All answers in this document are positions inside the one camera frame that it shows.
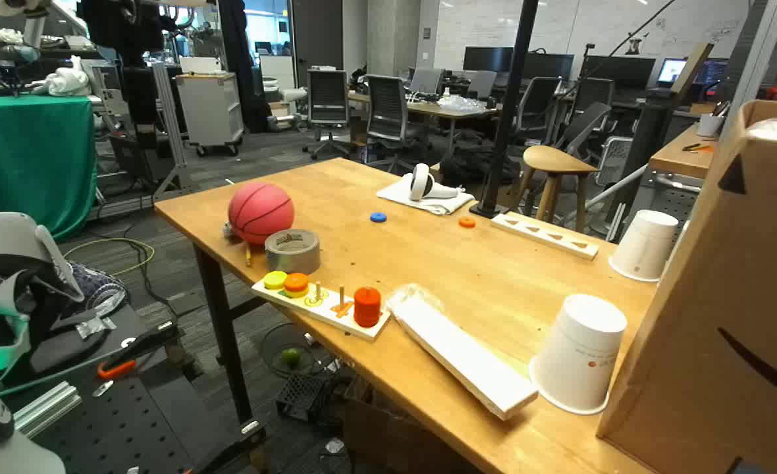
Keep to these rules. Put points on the red basketball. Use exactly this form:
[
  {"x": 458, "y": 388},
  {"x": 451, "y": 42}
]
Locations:
[{"x": 260, "y": 214}]

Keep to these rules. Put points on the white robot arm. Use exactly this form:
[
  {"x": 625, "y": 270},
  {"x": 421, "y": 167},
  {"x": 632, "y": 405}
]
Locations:
[{"x": 9, "y": 237}]

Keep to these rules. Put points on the small green ball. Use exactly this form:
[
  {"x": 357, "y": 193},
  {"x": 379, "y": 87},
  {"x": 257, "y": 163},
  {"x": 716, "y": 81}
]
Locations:
[{"x": 291, "y": 355}]

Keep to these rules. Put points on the small blue disc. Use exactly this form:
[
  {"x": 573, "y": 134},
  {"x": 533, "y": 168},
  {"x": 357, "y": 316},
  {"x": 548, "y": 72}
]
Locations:
[{"x": 378, "y": 217}]

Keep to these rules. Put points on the white cloth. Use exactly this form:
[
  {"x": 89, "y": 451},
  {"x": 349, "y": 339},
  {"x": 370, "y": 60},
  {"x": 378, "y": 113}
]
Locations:
[{"x": 424, "y": 198}]

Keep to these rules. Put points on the red cylinder block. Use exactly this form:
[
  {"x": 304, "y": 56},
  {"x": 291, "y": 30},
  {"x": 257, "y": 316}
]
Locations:
[{"x": 367, "y": 305}]

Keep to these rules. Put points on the small orange disc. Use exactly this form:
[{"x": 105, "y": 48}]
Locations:
[{"x": 466, "y": 221}]

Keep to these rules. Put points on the white wooden peg board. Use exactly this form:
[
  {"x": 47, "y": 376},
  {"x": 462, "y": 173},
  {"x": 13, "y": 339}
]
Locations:
[{"x": 336, "y": 313}]

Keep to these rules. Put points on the grey office chair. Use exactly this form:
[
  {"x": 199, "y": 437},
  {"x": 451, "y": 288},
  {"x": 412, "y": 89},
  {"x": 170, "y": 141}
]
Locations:
[
  {"x": 328, "y": 97},
  {"x": 387, "y": 106}
]

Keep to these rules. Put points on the long white tray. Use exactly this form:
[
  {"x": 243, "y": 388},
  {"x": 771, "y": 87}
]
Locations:
[{"x": 462, "y": 352}]

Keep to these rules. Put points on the grey crumpled object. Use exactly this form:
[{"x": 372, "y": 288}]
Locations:
[{"x": 229, "y": 233}]

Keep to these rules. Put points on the black vertical pole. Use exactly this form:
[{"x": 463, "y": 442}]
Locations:
[{"x": 507, "y": 113}]

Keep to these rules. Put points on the wooden stool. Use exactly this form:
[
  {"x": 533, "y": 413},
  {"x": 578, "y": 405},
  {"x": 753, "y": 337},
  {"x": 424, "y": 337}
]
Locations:
[{"x": 555, "y": 163}]

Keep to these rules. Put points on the black computer monitor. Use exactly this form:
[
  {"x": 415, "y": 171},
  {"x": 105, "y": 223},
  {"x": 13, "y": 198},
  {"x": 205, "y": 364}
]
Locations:
[
  {"x": 617, "y": 69},
  {"x": 487, "y": 58}
]

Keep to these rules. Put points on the white rolling cabinet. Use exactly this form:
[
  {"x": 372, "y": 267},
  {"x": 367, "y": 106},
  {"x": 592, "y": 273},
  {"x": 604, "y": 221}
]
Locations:
[{"x": 208, "y": 108}]

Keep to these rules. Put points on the white paper cup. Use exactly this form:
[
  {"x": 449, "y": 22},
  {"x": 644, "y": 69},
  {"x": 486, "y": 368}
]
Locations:
[
  {"x": 578, "y": 352},
  {"x": 644, "y": 246}
]

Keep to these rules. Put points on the wooden side desk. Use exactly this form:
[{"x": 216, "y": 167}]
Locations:
[{"x": 682, "y": 150}]

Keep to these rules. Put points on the cardboard box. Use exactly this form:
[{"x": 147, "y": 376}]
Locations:
[{"x": 731, "y": 289}]

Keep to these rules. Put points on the green table cloth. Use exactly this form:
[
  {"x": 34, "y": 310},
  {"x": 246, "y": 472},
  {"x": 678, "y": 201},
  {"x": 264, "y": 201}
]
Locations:
[{"x": 31, "y": 158}]

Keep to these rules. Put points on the grey duct tape roll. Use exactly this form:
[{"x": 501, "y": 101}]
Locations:
[{"x": 293, "y": 250}]

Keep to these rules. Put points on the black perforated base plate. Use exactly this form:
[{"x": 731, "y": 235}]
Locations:
[{"x": 131, "y": 421}]

